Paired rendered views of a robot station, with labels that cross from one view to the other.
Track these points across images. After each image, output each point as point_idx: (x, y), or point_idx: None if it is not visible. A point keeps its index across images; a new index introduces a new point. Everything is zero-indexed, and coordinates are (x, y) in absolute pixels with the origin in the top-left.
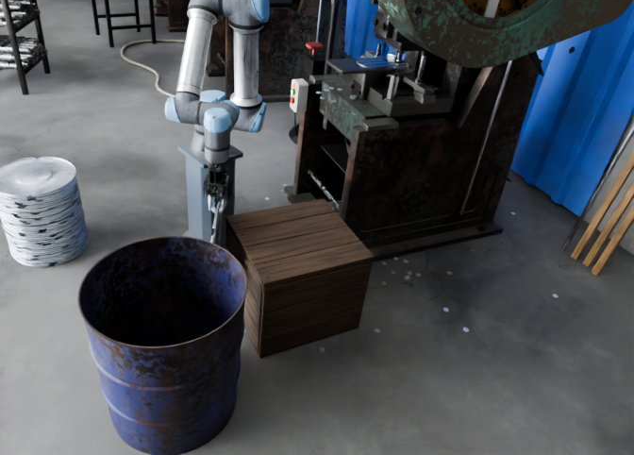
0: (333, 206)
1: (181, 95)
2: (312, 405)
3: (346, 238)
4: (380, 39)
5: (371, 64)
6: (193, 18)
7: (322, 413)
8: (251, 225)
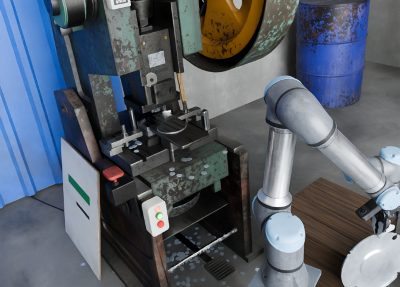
0: (170, 277)
1: (387, 178)
2: (395, 237)
3: (312, 190)
4: (153, 108)
5: (178, 125)
6: (338, 131)
7: (396, 232)
8: (344, 238)
